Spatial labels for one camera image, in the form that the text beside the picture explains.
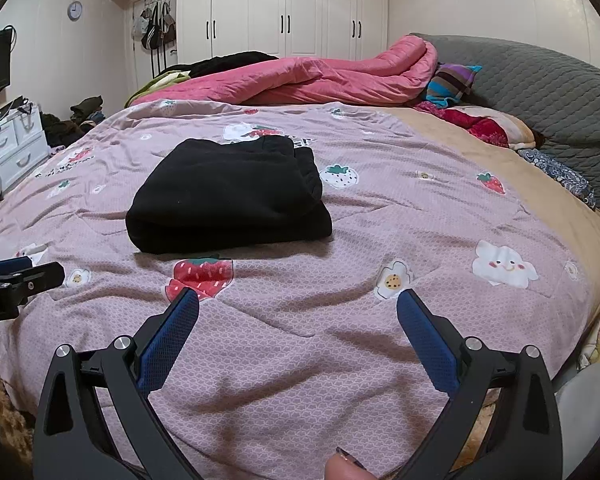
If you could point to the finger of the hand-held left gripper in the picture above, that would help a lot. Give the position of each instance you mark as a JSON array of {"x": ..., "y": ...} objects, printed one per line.
[
  {"x": 10, "y": 265},
  {"x": 40, "y": 280}
]

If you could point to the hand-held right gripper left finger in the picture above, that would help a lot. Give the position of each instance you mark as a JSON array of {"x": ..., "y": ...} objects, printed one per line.
[{"x": 172, "y": 340}]

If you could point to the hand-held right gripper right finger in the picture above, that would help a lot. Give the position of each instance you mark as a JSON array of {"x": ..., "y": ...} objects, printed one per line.
[{"x": 427, "y": 345}]

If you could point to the black sweater with orange cuffs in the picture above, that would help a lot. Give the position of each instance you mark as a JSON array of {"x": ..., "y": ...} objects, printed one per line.
[{"x": 220, "y": 200}]

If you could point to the pile of dark clothes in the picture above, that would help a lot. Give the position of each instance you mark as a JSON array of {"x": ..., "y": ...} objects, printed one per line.
[{"x": 87, "y": 107}]

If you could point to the person's right hand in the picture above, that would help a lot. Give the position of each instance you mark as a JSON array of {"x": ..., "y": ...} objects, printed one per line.
[{"x": 342, "y": 470}]

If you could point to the beige fuzzy blanket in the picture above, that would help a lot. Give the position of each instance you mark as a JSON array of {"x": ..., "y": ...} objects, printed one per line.
[{"x": 5, "y": 410}]

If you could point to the white drawer cabinet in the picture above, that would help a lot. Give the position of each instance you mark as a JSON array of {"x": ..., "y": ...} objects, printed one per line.
[{"x": 15, "y": 155}]

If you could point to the pink strawberry print quilt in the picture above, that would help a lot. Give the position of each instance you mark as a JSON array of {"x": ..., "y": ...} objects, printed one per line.
[{"x": 380, "y": 220}]

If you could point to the white paper bag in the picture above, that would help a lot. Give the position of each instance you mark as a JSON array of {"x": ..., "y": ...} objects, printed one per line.
[{"x": 27, "y": 117}]

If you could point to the beige bed sheet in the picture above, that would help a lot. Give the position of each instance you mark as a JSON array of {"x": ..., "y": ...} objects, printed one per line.
[{"x": 530, "y": 195}]

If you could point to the blue floral cloth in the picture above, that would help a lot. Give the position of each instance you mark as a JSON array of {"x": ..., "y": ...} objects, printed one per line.
[{"x": 560, "y": 175}]

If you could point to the red floral pillow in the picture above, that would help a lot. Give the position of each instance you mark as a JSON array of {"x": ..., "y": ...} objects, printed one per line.
[{"x": 480, "y": 127}]

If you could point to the olive green cloth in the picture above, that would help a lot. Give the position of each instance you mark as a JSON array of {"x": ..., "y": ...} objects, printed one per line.
[{"x": 165, "y": 82}]

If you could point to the striped pillow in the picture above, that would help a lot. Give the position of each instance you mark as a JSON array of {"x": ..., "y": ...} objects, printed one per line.
[{"x": 452, "y": 85}]

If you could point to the black hanging bag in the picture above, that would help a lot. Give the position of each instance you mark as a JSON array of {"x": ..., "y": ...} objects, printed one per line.
[{"x": 152, "y": 35}]

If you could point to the pale hanging bag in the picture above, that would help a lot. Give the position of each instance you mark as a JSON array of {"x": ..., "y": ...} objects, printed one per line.
[{"x": 139, "y": 26}]

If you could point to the black cloth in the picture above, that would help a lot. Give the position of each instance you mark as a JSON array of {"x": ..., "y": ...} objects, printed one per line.
[{"x": 225, "y": 62}]

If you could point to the grey hanging bag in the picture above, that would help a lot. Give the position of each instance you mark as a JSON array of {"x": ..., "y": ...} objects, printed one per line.
[{"x": 168, "y": 27}]

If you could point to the grey quilted headboard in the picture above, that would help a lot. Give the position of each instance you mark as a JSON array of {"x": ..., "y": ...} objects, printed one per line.
[{"x": 545, "y": 85}]

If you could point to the pink comforter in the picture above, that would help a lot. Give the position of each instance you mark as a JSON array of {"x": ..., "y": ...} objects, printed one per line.
[{"x": 330, "y": 75}]

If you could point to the white wardrobe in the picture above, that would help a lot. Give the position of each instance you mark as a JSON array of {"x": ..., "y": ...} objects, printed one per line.
[{"x": 305, "y": 10}]

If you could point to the round wall clock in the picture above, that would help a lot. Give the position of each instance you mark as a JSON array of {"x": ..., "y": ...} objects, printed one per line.
[{"x": 75, "y": 10}]

